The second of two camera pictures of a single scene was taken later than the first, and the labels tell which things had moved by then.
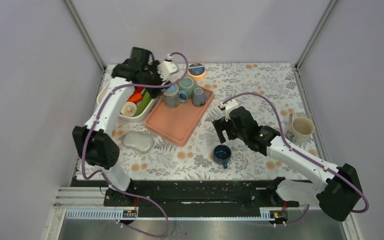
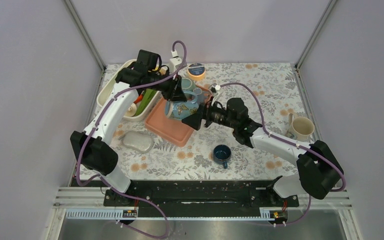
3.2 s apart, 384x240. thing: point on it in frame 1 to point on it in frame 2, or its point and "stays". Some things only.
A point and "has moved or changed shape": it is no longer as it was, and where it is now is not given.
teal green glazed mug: (187, 83) stays
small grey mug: (199, 97) stays
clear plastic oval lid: (141, 142) stays
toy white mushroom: (129, 109) stays
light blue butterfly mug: (172, 96) has moved or changed shape
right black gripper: (221, 125) to (205, 111)
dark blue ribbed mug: (221, 154) stays
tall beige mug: (299, 129) stays
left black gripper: (153, 67) to (174, 92)
